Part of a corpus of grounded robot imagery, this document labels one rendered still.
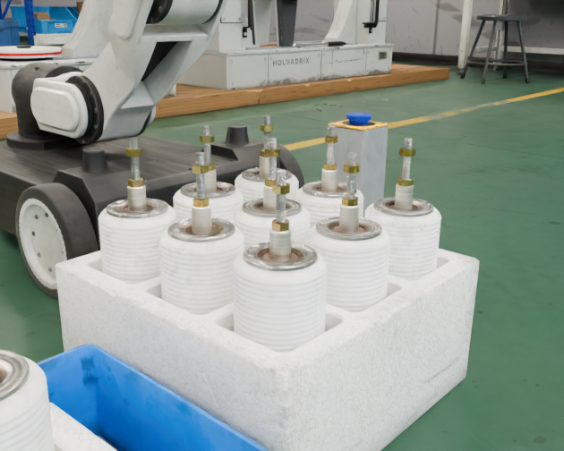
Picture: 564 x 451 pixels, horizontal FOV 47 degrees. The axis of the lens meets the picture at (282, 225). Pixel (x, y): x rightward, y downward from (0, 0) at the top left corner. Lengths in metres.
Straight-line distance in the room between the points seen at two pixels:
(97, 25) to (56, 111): 1.71
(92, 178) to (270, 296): 0.60
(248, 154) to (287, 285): 0.78
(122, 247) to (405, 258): 0.34
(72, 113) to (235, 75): 2.12
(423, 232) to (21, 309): 0.70
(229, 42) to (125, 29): 2.31
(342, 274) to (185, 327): 0.18
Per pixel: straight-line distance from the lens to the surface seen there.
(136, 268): 0.80
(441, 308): 0.83
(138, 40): 1.22
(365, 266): 0.72
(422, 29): 6.49
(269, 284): 0.62
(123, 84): 1.32
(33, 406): 0.48
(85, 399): 0.82
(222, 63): 3.44
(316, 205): 0.87
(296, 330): 0.65
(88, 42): 3.13
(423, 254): 0.82
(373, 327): 0.70
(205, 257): 0.70
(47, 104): 1.49
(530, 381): 1.00
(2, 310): 1.20
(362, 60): 4.28
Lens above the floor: 0.49
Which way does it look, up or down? 19 degrees down
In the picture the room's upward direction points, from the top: 1 degrees clockwise
